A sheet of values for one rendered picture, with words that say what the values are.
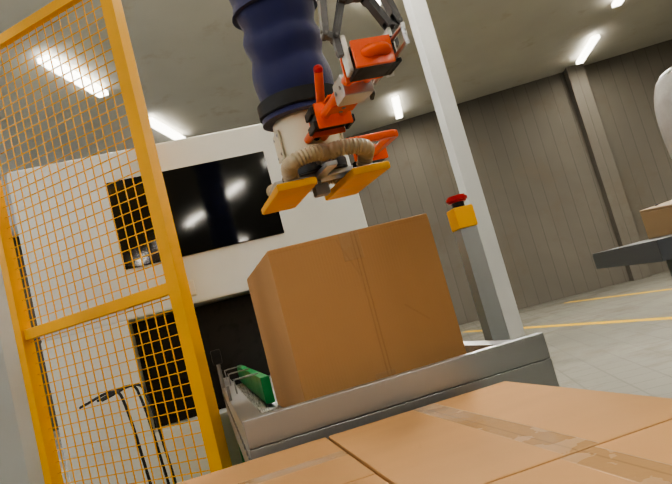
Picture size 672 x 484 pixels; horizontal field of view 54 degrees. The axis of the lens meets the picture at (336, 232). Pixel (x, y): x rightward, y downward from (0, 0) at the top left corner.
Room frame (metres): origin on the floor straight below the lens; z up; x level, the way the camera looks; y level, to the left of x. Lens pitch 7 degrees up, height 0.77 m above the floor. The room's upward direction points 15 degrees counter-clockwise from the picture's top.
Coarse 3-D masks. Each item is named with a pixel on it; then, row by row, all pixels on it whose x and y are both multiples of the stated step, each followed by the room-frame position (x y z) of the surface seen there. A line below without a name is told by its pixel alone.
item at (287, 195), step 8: (280, 184) 1.54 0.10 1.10; (288, 184) 1.55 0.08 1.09; (296, 184) 1.55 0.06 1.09; (304, 184) 1.56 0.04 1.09; (312, 184) 1.56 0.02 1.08; (272, 192) 1.62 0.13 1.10; (280, 192) 1.55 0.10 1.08; (288, 192) 1.58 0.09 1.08; (296, 192) 1.61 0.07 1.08; (304, 192) 1.65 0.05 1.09; (272, 200) 1.65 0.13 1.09; (280, 200) 1.68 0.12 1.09; (288, 200) 1.71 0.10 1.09; (296, 200) 1.75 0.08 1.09; (264, 208) 1.80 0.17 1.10; (272, 208) 1.78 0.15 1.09; (280, 208) 1.82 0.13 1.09; (288, 208) 1.86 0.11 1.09
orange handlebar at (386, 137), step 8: (368, 48) 1.10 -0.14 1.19; (376, 48) 1.10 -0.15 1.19; (384, 48) 1.10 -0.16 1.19; (368, 56) 1.11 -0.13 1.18; (344, 80) 1.23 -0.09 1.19; (368, 80) 1.24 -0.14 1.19; (328, 96) 1.36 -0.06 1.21; (328, 104) 1.37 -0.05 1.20; (336, 104) 1.35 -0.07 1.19; (352, 104) 1.37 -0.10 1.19; (328, 112) 1.38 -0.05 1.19; (336, 112) 1.40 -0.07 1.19; (344, 112) 1.43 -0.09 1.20; (328, 136) 1.63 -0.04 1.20; (360, 136) 1.80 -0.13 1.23; (368, 136) 1.81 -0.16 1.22; (376, 136) 1.81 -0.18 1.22; (384, 136) 1.82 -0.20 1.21; (392, 136) 1.83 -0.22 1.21; (376, 144) 1.98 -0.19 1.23; (384, 144) 1.92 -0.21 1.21; (376, 152) 2.01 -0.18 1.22
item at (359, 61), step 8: (352, 40) 1.10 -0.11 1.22; (360, 40) 1.11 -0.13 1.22; (368, 40) 1.11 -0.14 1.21; (376, 40) 1.11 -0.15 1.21; (384, 40) 1.12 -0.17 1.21; (352, 48) 1.10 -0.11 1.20; (360, 48) 1.11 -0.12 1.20; (392, 48) 1.12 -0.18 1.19; (352, 56) 1.15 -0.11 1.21; (360, 56) 1.11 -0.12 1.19; (376, 56) 1.11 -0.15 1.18; (384, 56) 1.12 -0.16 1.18; (392, 56) 1.12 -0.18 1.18; (360, 64) 1.11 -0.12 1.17; (368, 64) 1.11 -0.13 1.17; (376, 64) 1.11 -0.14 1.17; (384, 64) 1.13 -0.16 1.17; (392, 64) 1.14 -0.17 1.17; (344, 72) 1.18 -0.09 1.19; (360, 72) 1.14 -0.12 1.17; (368, 72) 1.15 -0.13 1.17; (376, 72) 1.16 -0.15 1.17; (384, 72) 1.17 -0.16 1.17; (352, 80) 1.17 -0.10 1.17; (360, 80) 1.18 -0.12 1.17
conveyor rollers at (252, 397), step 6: (270, 378) 3.33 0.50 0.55; (240, 384) 3.55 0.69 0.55; (246, 390) 3.03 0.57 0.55; (246, 396) 2.68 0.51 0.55; (252, 396) 2.60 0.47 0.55; (252, 402) 2.41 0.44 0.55; (258, 402) 2.33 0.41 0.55; (264, 402) 2.32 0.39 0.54; (276, 402) 2.17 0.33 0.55; (258, 408) 2.15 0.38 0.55; (264, 408) 2.15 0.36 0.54; (270, 408) 2.07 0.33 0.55; (276, 408) 1.99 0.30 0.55
